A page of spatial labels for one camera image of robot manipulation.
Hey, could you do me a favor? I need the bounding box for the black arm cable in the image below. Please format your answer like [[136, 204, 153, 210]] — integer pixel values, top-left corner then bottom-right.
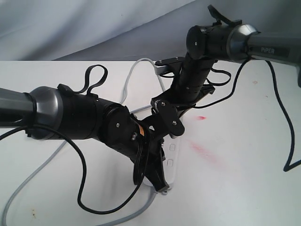
[[162, 5, 301, 172], [0, 65, 165, 210]]

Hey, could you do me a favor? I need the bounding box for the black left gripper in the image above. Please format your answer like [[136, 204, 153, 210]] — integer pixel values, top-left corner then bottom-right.
[[131, 113, 168, 191]]

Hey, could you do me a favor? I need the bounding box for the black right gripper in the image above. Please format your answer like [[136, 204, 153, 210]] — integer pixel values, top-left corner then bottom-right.
[[150, 85, 215, 118]]

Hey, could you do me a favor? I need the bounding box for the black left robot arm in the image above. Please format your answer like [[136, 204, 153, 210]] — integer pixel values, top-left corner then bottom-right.
[[0, 86, 169, 192]]

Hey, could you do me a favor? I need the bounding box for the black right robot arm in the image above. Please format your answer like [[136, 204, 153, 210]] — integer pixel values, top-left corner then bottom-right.
[[151, 22, 301, 116]]

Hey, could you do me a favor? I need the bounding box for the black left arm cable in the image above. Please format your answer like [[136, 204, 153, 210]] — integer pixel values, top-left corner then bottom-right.
[[0, 65, 165, 210]]

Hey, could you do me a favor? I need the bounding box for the grey backdrop cloth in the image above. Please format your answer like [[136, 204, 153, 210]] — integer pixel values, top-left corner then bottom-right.
[[0, 0, 301, 61]]

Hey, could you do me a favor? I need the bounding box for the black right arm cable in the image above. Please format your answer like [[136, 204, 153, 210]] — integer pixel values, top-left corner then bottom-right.
[[162, 5, 301, 172]]

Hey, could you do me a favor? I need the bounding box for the grey cable with plug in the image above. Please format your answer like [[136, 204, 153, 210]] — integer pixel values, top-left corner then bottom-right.
[[0, 57, 167, 226]]

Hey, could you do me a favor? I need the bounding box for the white power strip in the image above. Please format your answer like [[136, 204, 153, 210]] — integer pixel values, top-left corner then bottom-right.
[[146, 133, 180, 193]]

